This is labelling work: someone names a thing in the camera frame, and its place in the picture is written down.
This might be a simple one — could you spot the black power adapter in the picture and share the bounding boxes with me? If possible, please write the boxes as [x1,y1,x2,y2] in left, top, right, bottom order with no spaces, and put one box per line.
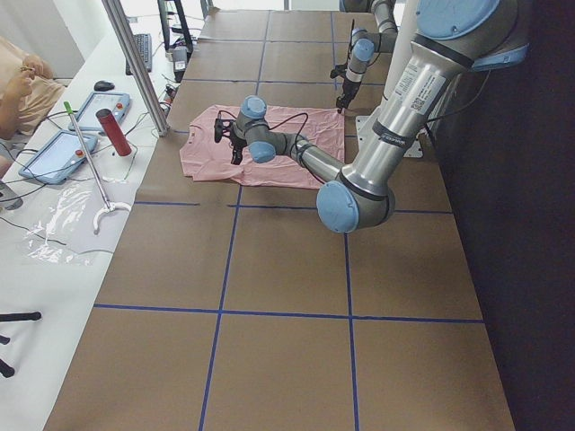
[172,46,189,83]

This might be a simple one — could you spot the black keyboard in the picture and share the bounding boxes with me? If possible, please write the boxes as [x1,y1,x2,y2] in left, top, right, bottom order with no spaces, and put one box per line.
[133,33,153,72]

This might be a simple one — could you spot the near blue teach pendant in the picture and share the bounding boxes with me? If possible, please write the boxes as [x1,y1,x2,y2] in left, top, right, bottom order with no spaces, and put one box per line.
[19,130,85,185]

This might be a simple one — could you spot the far blue teach pendant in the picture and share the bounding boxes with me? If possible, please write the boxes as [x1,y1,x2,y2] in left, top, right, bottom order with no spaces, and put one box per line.
[67,91,132,133]

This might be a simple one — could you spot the clear plastic bag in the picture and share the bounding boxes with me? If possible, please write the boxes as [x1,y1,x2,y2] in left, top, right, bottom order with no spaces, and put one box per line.
[15,181,94,266]

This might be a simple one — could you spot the seated person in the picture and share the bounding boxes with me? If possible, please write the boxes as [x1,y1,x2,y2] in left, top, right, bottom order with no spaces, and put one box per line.
[1,38,66,175]

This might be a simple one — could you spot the reacher grabber stick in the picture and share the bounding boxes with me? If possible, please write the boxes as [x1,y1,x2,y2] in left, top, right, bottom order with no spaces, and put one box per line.
[64,101,131,235]

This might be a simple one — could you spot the black monitor stand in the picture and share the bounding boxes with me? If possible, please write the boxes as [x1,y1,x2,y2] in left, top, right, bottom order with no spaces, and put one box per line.
[156,0,194,54]

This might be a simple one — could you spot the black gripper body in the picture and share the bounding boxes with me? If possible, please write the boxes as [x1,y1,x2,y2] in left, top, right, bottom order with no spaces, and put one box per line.
[341,79,360,101]
[230,132,247,155]

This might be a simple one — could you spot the black tripod legs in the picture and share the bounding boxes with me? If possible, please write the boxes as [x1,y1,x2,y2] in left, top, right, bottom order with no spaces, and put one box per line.
[0,311,42,379]

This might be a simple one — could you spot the aluminium frame post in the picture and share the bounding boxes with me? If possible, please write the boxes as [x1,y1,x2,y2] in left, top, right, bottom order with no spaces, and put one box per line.
[102,0,169,137]

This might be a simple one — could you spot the blue teach pendant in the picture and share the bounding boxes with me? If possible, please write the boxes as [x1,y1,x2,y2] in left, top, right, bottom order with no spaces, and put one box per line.
[67,91,132,133]
[19,130,85,185]

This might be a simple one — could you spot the red cylinder tube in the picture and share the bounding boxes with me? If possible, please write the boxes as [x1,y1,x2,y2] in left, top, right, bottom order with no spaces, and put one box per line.
[95,109,132,156]

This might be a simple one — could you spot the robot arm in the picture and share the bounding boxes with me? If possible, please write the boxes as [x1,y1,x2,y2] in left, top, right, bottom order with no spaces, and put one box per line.
[214,1,532,233]
[330,0,398,112]

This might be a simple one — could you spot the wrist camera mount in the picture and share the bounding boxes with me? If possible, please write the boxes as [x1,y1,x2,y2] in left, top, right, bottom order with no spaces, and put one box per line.
[330,65,347,79]
[214,111,235,143]

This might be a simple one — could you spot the pink Snoopy t-shirt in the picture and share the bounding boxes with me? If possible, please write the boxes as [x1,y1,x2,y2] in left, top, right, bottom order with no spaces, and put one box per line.
[180,105,345,189]

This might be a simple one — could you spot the black computer mouse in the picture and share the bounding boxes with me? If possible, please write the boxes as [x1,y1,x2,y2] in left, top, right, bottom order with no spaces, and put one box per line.
[93,80,115,92]

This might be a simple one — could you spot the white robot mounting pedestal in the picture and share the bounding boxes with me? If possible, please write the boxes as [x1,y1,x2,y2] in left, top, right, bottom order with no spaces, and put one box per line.
[358,1,429,154]

